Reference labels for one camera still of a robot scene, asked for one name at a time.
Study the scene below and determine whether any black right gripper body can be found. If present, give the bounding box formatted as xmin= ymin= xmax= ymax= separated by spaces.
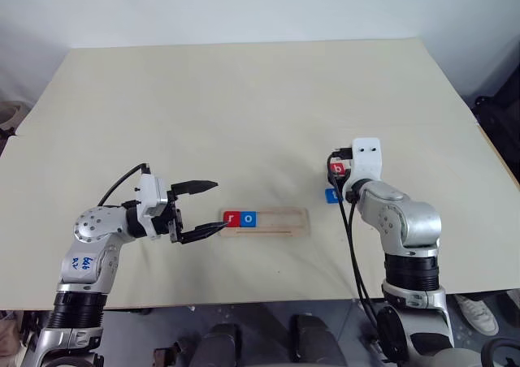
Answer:
xmin=328 ymin=147 xmax=354 ymax=190

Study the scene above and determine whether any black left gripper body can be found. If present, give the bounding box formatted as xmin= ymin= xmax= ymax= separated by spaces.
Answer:
xmin=154 ymin=190 xmax=185 ymax=245

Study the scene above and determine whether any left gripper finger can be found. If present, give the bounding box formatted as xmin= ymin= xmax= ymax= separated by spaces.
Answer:
xmin=180 ymin=221 xmax=230 ymax=246
xmin=170 ymin=179 xmax=219 ymax=200

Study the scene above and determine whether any wooden letter tray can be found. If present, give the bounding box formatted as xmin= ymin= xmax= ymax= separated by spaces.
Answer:
xmin=218 ymin=206 xmax=312 ymax=239

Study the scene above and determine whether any beige table cloth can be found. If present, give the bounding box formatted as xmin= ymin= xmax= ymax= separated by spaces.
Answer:
xmin=0 ymin=37 xmax=520 ymax=312

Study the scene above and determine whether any dark rounded shape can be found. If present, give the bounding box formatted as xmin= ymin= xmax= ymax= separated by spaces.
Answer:
xmin=190 ymin=322 xmax=243 ymax=367
xmin=290 ymin=313 xmax=349 ymax=367

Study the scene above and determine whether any black bag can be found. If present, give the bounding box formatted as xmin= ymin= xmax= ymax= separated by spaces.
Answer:
xmin=474 ymin=72 xmax=520 ymax=175

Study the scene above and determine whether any white shoe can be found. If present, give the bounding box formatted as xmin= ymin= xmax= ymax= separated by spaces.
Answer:
xmin=453 ymin=293 xmax=500 ymax=337

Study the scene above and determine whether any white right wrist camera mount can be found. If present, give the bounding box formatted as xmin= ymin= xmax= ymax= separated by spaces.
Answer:
xmin=346 ymin=137 xmax=384 ymax=194

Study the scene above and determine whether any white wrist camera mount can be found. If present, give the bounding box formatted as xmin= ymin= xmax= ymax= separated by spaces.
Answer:
xmin=346 ymin=137 xmax=384 ymax=194
xmin=136 ymin=174 xmax=171 ymax=242

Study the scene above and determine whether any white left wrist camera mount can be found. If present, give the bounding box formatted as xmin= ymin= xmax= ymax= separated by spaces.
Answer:
xmin=136 ymin=174 xmax=171 ymax=242

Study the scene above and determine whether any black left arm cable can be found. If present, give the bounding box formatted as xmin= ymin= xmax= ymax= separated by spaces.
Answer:
xmin=97 ymin=162 xmax=152 ymax=208

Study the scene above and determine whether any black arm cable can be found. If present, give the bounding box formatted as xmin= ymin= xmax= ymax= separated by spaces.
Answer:
xmin=329 ymin=166 xmax=381 ymax=346
xmin=97 ymin=162 xmax=152 ymax=208

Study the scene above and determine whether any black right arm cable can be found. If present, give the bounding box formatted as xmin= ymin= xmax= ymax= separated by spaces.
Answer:
xmin=329 ymin=166 xmax=381 ymax=346

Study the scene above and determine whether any brown metal bracket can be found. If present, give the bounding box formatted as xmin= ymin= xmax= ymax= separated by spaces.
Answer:
xmin=153 ymin=341 xmax=183 ymax=367

